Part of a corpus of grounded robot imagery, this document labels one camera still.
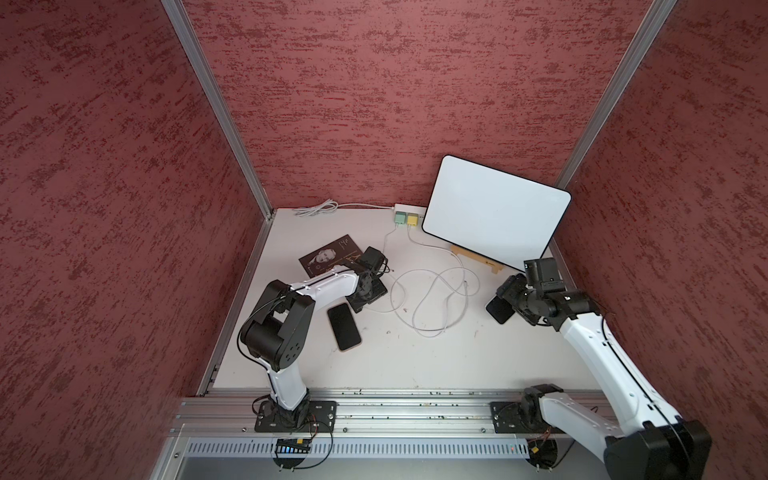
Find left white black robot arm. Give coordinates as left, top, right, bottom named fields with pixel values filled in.
left=236, top=247, right=388, bottom=429

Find wooden tablet stand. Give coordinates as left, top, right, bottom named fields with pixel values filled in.
left=450, top=245, right=505, bottom=274

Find black smartphone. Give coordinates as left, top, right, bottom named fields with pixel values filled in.
left=485, top=296, right=515, bottom=325
left=327, top=304, right=362, bottom=352

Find white tablet screen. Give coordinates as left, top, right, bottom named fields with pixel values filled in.
left=422, top=155, right=572, bottom=271

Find dark portrait book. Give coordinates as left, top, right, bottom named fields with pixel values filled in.
left=299, top=234, right=362, bottom=278

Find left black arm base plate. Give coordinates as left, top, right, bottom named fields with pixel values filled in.
left=254, top=400, right=338, bottom=434

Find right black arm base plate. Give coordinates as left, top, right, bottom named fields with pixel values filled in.
left=490, top=399, right=564, bottom=435

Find white power strip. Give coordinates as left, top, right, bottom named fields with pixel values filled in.
left=394, top=204, right=426, bottom=218

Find aluminium mounting rail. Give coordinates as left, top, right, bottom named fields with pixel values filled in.
left=170, top=388, right=658, bottom=439

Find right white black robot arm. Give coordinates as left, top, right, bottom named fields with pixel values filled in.
left=486, top=258, right=712, bottom=479

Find white power strip cord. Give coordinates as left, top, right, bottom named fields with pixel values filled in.
left=293, top=199, right=397, bottom=218

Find white charging cable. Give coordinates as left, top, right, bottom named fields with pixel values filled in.
left=392, top=224, right=482, bottom=338
left=365, top=223, right=421, bottom=316

